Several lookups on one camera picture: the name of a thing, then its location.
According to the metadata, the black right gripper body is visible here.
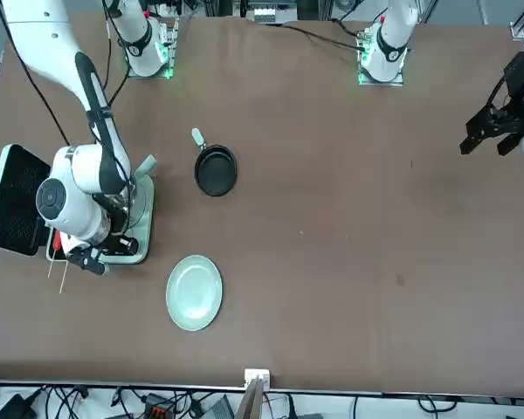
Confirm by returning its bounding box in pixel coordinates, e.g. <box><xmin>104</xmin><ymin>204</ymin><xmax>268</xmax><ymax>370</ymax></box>
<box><xmin>93</xmin><ymin>237</ymin><xmax>121</xmax><ymax>260</ymax></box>

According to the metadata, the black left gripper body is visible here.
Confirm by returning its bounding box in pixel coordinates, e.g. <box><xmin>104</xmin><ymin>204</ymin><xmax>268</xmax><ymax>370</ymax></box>
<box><xmin>504</xmin><ymin>51</ymin><xmax>524</xmax><ymax>115</ymax></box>

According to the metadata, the mint green cooking machine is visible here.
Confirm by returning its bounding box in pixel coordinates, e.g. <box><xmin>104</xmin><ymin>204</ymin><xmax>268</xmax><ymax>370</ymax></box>
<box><xmin>0</xmin><ymin>143</ymin><xmax>155</xmax><ymax>266</ymax></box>

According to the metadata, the red sausage skewer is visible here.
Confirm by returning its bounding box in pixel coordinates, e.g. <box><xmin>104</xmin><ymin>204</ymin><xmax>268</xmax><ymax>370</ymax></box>
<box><xmin>47</xmin><ymin>230</ymin><xmax>64</xmax><ymax>279</ymax></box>

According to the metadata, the mint green pot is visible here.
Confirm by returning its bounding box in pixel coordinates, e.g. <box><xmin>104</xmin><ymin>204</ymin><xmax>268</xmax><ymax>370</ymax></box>
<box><xmin>113</xmin><ymin>154</ymin><xmax>159</xmax><ymax>232</ymax></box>

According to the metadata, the pale green plate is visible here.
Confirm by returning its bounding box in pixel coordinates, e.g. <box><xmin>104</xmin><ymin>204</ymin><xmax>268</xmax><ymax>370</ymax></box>
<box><xmin>165</xmin><ymin>254</ymin><xmax>224</xmax><ymax>333</ymax></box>

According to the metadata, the black frying pan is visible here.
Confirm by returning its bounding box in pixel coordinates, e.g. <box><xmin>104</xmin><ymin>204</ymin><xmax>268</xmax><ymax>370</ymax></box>
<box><xmin>190</xmin><ymin>127</ymin><xmax>238</xmax><ymax>198</ymax></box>

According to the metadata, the red and black device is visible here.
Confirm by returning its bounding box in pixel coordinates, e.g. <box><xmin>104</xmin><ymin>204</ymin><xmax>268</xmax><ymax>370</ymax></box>
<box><xmin>142</xmin><ymin>392</ymin><xmax>175</xmax><ymax>419</ymax></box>

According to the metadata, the black power adapter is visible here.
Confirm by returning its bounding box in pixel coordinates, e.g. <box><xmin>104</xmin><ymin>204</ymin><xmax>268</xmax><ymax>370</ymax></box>
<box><xmin>0</xmin><ymin>392</ymin><xmax>38</xmax><ymax>419</ymax></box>

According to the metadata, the beige board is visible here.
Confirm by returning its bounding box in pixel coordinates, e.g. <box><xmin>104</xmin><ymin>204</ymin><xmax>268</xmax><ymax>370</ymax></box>
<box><xmin>237</xmin><ymin>377</ymin><xmax>266</xmax><ymax>419</ymax></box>

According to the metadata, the white power strip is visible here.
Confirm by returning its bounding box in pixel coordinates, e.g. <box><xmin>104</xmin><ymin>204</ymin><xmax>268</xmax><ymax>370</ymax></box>
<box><xmin>252</xmin><ymin>4</ymin><xmax>277</xmax><ymax>24</ymax></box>

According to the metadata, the mint grill lid with handle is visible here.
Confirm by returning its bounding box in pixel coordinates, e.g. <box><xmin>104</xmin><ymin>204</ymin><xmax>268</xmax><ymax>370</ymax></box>
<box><xmin>0</xmin><ymin>143</ymin><xmax>54</xmax><ymax>259</ymax></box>

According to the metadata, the thin black cable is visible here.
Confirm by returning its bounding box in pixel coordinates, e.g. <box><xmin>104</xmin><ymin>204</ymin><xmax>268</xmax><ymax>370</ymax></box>
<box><xmin>281</xmin><ymin>22</ymin><xmax>364</xmax><ymax>50</ymax></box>

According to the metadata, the small white bracket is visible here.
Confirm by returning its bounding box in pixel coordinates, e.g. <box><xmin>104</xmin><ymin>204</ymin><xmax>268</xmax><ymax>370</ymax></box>
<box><xmin>244</xmin><ymin>368</ymin><xmax>272</xmax><ymax>390</ymax></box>

